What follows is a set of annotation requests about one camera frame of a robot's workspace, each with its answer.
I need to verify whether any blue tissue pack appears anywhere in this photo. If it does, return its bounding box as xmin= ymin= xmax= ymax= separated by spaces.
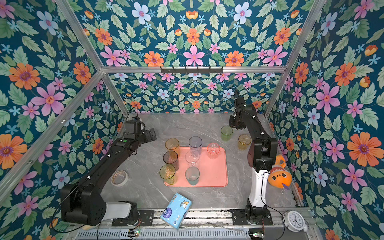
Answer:
xmin=161 ymin=193 xmax=192 ymax=230

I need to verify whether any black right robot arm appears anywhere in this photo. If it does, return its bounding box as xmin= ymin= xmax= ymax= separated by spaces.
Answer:
xmin=229 ymin=103 xmax=278 ymax=224

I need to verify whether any patterned tape roll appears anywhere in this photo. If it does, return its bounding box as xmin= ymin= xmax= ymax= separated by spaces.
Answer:
xmin=111 ymin=170 xmax=129 ymax=187

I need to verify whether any blue transparent cup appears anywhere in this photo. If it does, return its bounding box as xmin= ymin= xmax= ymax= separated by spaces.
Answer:
xmin=189 ymin=136 xmax=203 ymax=155

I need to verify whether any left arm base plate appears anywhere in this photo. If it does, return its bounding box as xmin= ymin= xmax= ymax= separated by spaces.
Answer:
xmin=112 ymin=210 xmax=155 ymax=227

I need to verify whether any clear transparent cup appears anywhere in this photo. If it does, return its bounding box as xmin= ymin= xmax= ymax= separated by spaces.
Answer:
xmin=185 ymin=151 xmax=200 ymax=167

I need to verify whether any amber short cup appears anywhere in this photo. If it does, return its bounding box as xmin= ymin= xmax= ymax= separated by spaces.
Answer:
xmin=238 ymin=135 xmax=252 ymax=151

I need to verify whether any teal frosted cup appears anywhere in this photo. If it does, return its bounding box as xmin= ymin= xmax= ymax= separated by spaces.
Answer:
xmin=185 ymin=167 xmax=200 ymax=186

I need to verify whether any light green tall cup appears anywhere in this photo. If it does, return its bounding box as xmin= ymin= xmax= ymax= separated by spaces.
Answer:
xmin=159 ymin=164 xmax=177 ymax=185

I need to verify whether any dark grey plastic cup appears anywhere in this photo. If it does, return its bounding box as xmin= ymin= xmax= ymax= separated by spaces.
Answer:
xmin=163 ymin=151 xmax=179 ymax=171

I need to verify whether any pink transparent cup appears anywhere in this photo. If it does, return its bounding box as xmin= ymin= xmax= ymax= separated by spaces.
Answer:
xmin=207 ymin=143 xmax=221 ymax=159

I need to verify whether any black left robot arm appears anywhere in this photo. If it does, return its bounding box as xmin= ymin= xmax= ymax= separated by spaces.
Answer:
xmin=60 ymin=129 xmax=157 ymax=226

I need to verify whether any pink plastic tray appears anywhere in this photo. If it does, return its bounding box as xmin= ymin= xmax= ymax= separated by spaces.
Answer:
xmin=164 ymin=147 xmax=228 ymax=188

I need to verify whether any black hook rail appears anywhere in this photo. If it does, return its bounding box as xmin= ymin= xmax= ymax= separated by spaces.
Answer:
xmin=160 ymin=67 xmax=224 ymax=74

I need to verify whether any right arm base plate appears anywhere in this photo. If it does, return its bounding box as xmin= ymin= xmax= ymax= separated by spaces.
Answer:
xmin=229 ymin=209 xmax=273 ymax=226

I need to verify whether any yellow plastic cup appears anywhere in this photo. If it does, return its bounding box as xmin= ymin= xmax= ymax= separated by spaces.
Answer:
xmin=165 ymin=138 xmax=180 ymax=156

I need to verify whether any orange fish plush toy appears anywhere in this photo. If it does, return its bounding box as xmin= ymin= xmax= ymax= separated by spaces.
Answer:
xmin=268 ymin=155 xmax=292 ymax=189

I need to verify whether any white alarm clock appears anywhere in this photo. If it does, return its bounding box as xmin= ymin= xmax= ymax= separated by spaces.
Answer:
xmin=283 ymin=211 xmax=308 ymax=233

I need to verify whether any green short cup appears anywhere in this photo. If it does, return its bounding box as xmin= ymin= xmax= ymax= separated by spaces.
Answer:
xmin=221 ymin=126 xmax=234 ymax=141

